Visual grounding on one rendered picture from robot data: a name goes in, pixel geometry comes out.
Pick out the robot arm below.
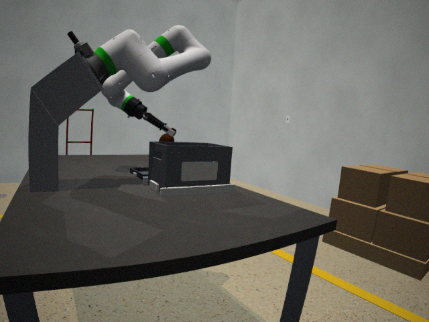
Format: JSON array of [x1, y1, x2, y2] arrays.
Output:
[[68, 25, 211, 118]]

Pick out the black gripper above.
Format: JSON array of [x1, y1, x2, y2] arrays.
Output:
[[134, 104, 176, 136]]

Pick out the brown bottle with cream label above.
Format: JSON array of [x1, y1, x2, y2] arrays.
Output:
[[159, 127, 176, 142]]

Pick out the black crate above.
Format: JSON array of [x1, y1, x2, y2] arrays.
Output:
[[148, 142, 233, 191]]

